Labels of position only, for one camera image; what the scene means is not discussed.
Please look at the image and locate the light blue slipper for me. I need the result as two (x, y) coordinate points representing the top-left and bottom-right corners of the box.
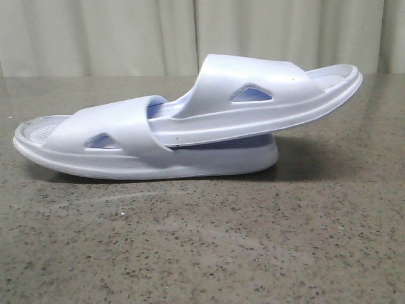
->
(13, 96), (278, 180)
(148, 54), (362, 147)

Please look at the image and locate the white pleated curtain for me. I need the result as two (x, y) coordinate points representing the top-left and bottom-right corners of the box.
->
(1, 1), (404, 77)

